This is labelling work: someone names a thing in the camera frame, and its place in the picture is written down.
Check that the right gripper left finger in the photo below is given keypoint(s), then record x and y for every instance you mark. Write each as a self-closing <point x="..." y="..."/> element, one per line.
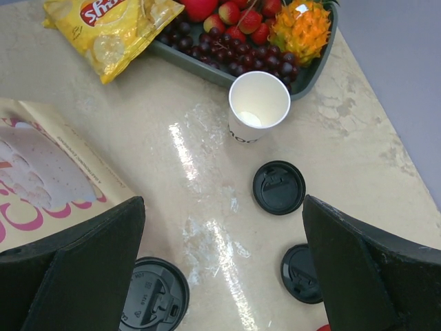
<point x="76" y="279"/>

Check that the orange dragon fruit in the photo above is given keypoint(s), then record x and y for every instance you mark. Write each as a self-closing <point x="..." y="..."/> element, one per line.
<point x="302" y="28"/>

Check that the yellow chips bag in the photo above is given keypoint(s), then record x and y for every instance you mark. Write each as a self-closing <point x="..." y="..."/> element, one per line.
<point x="110" y="34"/>

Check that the purple grape bunch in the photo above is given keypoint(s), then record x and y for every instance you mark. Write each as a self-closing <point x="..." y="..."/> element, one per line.
<point x="221" y="56"/>

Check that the black cup lid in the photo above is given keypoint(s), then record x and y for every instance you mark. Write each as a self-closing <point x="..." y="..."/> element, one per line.
<point x="298" y="275"/>
<point x="279" y="187"/>
<point x="158" y="297"/>

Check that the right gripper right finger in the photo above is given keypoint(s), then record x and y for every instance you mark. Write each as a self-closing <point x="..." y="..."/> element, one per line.
<point x="371" y="279"/>

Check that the brown paper bag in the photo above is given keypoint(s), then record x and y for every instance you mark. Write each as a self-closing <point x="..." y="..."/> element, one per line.
<point x="51" y="179"/>

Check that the red straw holder cup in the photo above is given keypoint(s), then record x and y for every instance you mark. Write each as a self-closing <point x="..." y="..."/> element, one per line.
<point x="324" y="328"/>

